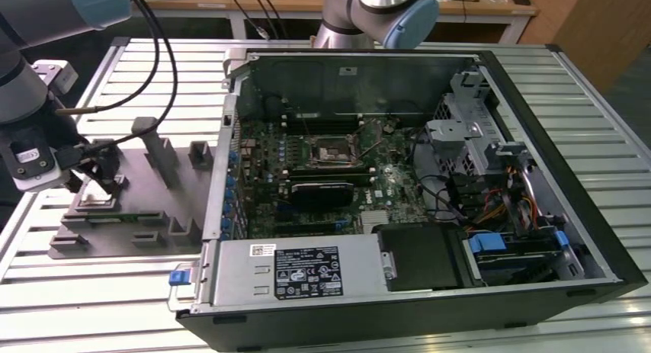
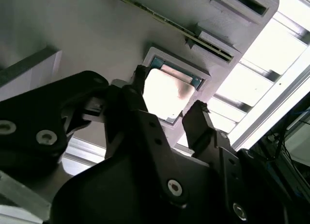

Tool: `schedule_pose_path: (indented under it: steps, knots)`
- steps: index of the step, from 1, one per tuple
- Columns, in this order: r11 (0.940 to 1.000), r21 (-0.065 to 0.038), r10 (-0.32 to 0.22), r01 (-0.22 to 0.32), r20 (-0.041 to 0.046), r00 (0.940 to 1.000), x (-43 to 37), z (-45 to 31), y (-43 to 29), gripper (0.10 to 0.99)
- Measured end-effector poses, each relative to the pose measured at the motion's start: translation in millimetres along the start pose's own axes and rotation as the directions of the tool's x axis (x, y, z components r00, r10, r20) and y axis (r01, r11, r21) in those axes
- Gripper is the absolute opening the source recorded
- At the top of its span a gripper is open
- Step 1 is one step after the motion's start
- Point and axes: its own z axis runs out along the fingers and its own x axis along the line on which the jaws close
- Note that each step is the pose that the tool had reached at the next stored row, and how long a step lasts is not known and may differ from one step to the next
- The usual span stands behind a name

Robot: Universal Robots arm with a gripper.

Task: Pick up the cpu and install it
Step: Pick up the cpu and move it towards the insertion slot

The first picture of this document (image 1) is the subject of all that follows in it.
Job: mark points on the CPU socket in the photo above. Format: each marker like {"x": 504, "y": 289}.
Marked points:
{"x": 332, "y": 153}

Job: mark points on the black fan shroud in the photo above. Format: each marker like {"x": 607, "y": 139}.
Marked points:
{"x": 421, "y": 257}

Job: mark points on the silver CPU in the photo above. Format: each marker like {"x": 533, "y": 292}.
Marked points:
{"x": 93, "y": 194}

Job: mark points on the green motherboard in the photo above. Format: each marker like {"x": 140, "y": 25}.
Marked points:
{"x": 396, "y": 177}

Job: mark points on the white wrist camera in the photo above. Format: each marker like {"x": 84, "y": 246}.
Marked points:
{"x": 30, "y": 177}

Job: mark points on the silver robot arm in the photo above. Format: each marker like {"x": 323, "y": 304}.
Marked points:
{"x": 20, "y": 90}

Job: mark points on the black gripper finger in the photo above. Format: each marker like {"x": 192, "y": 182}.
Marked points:
{"x": 109, "y": 174}
{"x": 78, "y": 177}

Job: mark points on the black graphics card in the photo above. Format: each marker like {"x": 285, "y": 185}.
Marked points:
{"x": 320, "y": 194}

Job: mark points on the grey parts rack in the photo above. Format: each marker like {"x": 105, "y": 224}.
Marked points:
{"x": 146, "y": 193}

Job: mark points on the silver chipset heatsink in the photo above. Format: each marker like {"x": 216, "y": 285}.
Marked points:
{"x": 375, "y": 221}

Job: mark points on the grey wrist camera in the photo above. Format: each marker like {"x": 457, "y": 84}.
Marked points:
{"x": 57, "y": 78}

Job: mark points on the wooden desk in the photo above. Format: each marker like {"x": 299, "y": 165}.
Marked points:
{"x": 202, "y": 4}

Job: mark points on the grey plastic bracket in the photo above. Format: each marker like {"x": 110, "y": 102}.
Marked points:
{"x": 508, "y": 151}

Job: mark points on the blue drive clip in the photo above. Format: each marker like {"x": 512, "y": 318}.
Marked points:
{"x": 560, "y": 240}

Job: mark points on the black RAM slot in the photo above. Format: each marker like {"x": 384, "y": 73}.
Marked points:
{"x": 331, "y": 172}
{"x": 331, "y": 180}
{"x": 320, "y": 120}

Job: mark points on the black PC case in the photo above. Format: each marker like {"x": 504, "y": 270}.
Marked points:
{"x": 356, "y": 322}

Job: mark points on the metal locking lever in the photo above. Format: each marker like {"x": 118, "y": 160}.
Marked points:
{"x": 369, "y": 142}

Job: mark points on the blue disk carrier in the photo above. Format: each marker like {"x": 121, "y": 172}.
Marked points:
{"x": 485, "y": 244}

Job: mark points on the wooden cabinet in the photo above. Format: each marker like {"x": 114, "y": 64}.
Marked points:
{"x": 609, "y": 33}

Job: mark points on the blue case latch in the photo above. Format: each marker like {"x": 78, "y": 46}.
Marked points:
{"x": 178, "y": 277}

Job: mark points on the silver power supply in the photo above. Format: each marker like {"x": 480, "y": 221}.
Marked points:
{"x": 239, "y": 269}

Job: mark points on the silver drive cage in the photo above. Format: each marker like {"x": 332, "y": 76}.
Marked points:
{"x": 457, "y": 135}

